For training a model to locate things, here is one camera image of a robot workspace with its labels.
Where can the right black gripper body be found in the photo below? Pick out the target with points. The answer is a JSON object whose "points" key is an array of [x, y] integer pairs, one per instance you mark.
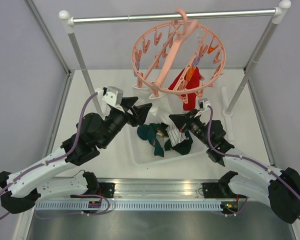
{"points": [[193, 119]]}

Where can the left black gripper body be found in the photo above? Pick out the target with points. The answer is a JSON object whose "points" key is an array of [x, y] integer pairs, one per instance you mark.
{"points": [[132, 119]]}

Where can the teal sock front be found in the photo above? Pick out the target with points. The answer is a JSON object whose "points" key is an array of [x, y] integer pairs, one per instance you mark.
{"points": [[147, 133]]}

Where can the black white striped sock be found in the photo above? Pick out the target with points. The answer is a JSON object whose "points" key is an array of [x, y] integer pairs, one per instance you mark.
{"points": [[175, 136]]}

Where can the green patterned sock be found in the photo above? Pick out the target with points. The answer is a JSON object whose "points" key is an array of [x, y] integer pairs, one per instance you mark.
{"points": [[162, 131]]}

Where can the teal reindeer sock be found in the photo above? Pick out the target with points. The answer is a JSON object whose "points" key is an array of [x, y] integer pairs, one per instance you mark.
{"points": [[182, 148]]}

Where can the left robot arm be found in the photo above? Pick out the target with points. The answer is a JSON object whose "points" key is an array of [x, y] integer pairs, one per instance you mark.
{"points": [[39, 182]]}

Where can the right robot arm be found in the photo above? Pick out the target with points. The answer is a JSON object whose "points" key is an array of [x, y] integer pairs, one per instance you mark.
{"points": [[276, 188]]}

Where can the pink round clip hanger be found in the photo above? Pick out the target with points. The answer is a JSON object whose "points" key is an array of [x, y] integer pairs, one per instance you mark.
{"points": [[206, 66]]}

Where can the white plastic basket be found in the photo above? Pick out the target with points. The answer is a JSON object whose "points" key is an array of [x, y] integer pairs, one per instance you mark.
{"points": [[141, 153]]}

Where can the red sock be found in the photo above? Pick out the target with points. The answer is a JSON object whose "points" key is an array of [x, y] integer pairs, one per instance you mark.
{"points": [[193, 83]]}

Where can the purple clothes peg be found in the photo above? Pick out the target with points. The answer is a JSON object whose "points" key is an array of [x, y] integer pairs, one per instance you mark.
{"points": [[137, 65], [196, 61]]}

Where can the orange clothes peg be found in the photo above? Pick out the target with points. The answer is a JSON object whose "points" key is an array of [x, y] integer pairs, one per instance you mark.
{"points": [[189, 73]]}

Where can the metal clothes rack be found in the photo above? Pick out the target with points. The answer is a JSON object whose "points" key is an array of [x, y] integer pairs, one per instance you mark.
{"points": [[181, 26]]}

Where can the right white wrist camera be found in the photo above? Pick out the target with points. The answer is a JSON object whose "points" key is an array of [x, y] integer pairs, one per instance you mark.
{"points": [[203, 104]]}

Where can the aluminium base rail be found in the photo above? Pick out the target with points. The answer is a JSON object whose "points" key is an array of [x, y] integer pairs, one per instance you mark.
{"points": [[164, 189]]}

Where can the white slotted cable duct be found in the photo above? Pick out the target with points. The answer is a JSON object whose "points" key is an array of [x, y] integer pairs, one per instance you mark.
{"points": [[129, 205]]}

